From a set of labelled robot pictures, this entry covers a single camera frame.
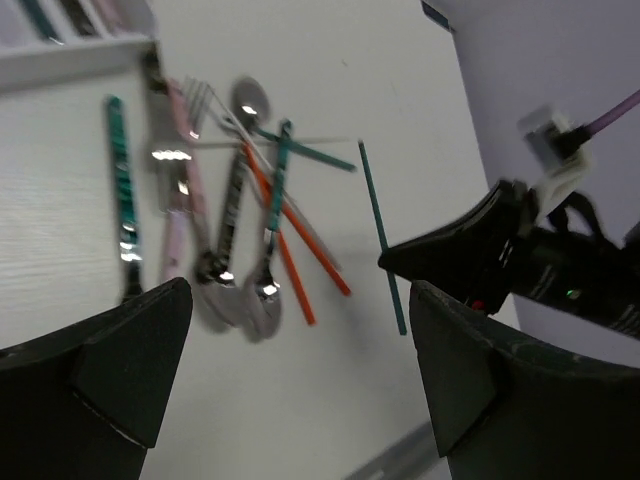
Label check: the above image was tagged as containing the white divided cutlery tray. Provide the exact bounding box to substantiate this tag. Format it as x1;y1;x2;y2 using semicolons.
1;1;158;91

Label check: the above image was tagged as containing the green handled spoon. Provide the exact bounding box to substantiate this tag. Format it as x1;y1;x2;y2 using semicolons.
244;119;293;339

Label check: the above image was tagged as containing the green handled fork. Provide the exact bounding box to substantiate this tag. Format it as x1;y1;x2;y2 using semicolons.
104;95;144;303

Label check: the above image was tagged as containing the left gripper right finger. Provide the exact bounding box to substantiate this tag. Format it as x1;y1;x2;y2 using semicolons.
409;281;639;479

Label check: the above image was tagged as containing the dark handled knife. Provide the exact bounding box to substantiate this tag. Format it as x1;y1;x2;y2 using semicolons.
60;0;99;37

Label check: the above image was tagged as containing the aluminium table frame rail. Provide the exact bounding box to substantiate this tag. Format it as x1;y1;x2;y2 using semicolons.
346;421;440;480

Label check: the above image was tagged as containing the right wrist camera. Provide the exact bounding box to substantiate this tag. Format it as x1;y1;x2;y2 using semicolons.
517;106;594;222

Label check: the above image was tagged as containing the teal chopstick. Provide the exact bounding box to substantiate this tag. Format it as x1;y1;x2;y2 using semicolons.
256;129;356;172
358;139;408;336

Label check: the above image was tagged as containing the orange chopstick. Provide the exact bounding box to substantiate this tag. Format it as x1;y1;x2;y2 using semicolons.
243;142;316;326
244;144;352;297

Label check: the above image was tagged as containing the green handled knife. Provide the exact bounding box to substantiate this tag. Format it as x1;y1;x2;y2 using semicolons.
20;0;62;44

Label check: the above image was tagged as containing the pink handled knife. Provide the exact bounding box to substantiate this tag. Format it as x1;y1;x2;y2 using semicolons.
95;0;131;35

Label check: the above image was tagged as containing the pink handled spoon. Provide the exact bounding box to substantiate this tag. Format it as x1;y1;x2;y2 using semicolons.
162;166;238;327

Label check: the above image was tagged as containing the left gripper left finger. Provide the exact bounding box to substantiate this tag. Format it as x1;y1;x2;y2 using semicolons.
1;278;193;479

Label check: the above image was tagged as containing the pink handled fork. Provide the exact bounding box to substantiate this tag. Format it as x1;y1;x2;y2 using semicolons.
168;79;215;275

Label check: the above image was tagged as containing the right blue table label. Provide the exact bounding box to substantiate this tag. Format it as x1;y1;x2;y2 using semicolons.
421;0;455;33

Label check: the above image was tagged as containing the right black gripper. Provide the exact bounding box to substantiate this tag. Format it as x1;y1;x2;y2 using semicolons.
378;180;639;339

